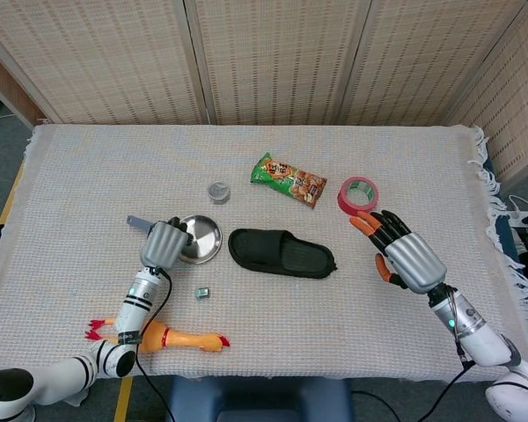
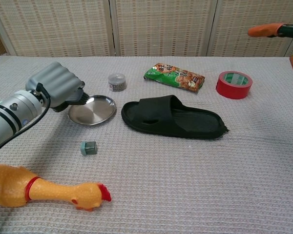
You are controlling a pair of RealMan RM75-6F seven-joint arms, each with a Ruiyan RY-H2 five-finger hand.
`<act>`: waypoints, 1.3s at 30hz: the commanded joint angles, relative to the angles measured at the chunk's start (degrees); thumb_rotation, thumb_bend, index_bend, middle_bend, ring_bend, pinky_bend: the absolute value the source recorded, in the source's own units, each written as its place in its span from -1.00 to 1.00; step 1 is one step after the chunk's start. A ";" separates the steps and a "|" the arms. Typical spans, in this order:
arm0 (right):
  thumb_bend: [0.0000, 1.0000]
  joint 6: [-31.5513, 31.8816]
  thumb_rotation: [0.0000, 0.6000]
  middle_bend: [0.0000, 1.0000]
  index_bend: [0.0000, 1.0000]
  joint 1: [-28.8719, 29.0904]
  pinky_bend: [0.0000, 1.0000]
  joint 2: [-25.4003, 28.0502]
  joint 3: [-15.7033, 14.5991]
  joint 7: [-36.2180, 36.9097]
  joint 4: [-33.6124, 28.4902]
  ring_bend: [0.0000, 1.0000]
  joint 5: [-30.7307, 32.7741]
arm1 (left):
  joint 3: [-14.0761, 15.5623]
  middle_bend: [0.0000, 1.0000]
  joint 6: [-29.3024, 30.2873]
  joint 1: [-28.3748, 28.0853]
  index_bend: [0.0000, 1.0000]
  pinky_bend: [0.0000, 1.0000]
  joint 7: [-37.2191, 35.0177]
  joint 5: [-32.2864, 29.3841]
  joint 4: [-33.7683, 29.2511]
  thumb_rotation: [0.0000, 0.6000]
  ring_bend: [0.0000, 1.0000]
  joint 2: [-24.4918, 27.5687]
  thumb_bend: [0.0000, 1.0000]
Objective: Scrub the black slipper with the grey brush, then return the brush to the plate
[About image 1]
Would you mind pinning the small round grey tin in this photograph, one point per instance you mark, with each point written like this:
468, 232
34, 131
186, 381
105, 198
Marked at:
218, 193

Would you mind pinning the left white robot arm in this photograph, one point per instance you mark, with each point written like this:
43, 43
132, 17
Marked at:
134, 307

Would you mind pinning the green orange snack bag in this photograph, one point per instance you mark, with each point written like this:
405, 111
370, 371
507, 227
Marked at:
290, 181

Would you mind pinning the yellow rubber chicken toy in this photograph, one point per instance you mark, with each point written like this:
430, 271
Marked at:
185, 339

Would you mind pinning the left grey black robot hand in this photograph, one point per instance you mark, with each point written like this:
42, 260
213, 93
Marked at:
163, 244

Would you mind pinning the brown wooden board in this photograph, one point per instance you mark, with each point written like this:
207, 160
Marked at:
13, 92

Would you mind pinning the red tape roll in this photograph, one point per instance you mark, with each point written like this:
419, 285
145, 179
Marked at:
358, 193

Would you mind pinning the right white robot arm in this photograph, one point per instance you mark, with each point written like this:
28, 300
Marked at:
479, 338

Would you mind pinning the bamboo folding screen panel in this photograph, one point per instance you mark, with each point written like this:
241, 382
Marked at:
281, 61
510, 110
422, 61
92, 61

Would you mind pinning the white woven tablecloth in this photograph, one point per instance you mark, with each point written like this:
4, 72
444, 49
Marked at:
334, 316

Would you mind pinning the black slipper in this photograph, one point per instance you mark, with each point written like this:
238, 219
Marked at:
281, 255

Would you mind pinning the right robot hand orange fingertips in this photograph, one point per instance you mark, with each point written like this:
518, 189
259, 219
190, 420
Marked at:
415, 261

